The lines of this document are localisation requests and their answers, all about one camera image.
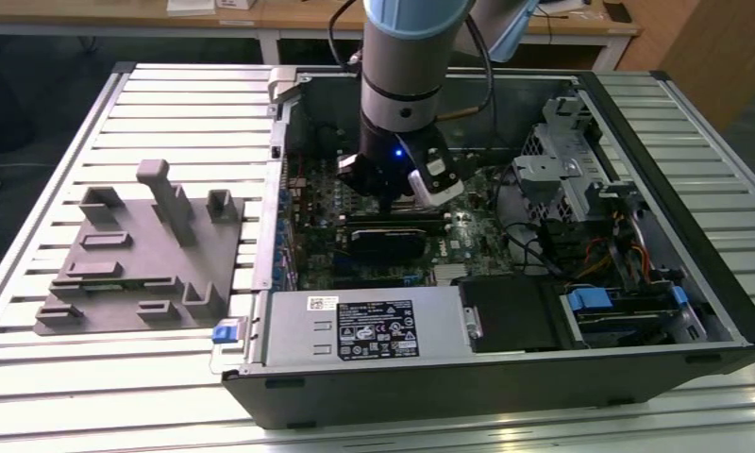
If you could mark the black expansion slot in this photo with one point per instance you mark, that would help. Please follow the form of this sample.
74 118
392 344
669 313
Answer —
365 283

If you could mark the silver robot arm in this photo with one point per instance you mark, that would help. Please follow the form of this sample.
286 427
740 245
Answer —
404 71

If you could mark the black PC case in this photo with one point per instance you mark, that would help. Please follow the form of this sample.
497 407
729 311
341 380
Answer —
448 396

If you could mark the green motherboard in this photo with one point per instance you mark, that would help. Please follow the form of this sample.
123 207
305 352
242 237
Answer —
485 212

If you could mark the green RAM stick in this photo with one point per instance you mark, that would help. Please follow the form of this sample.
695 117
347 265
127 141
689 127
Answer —
135 284

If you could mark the silver disk bay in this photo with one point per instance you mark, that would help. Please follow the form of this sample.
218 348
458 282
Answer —
693 325

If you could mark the silver metal drive cage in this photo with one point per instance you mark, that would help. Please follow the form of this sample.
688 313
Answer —
541 171

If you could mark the silver power supply unit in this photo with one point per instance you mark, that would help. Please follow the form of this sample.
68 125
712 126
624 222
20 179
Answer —
290 330

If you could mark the small white box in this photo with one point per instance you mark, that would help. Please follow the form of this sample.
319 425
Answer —
237 4

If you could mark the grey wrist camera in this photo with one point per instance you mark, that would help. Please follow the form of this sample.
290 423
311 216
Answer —
346 165

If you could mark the black graphics card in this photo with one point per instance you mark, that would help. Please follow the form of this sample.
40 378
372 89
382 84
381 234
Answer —
388 246

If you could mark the black plastic drive cover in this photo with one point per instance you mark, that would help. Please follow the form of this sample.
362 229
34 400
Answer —
517 316

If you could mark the CPU socket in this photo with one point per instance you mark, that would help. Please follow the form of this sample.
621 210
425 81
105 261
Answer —
409 209

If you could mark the black phone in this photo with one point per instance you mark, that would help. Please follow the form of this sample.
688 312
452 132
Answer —
618 11

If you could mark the blue plastic clip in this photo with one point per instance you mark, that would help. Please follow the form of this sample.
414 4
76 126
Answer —
679 298

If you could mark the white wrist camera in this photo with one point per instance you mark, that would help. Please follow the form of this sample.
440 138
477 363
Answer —
444 191

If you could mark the silver chipset heatsink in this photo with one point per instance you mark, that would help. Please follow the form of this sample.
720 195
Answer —
452 274

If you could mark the black RAM slot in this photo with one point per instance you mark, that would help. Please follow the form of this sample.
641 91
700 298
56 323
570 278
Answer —
422 223
422 216

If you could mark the blue power supply latch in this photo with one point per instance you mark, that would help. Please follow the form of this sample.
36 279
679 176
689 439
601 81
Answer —
226 330

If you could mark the grey parts rack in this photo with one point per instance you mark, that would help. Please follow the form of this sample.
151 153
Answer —
163 269

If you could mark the hard disk in blue carrier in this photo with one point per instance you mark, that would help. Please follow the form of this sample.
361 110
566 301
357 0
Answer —
589 298

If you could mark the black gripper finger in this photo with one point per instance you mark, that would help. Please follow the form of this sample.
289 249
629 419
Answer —
389 207

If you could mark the wooden cabinet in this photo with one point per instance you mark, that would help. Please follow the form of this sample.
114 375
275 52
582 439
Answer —
717 56

